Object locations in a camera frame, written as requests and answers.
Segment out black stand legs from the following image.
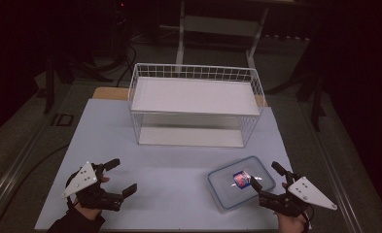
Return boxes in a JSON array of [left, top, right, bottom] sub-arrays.
[[265, 48, 328, 132], [42, 52, 114, 115]]

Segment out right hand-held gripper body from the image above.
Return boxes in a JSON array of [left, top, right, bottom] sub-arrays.
[[259, 170, 339, 218]]

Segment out pale blue table mat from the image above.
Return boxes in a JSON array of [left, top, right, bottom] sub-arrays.
[[34, 98, 294, 231]]

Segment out white metal frame table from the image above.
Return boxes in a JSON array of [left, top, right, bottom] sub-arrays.
[[174, 0, 271, 70]]

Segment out person's left hand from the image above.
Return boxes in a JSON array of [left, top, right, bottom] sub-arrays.
[[72, 175, 111, 221]]

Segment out black floor cable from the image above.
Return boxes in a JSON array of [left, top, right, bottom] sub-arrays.
[[0, 143, 70, 231], [115, 43, 138, 88]]

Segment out red and blue packet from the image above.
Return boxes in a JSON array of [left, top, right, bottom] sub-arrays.
[[230, 169, 262, 189]]

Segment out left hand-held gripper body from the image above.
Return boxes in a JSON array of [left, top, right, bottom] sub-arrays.
[[61, 160, 124, 213]]

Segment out black floor socket box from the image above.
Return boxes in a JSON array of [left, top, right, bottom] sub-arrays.
[[50, 113, 75, 127]]

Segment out person's right hand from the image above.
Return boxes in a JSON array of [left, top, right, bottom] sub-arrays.
[[276, 182, 311, 233]]

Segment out white wire shelf rack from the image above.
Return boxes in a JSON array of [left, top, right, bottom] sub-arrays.
[[127, 62, 267, 149]]

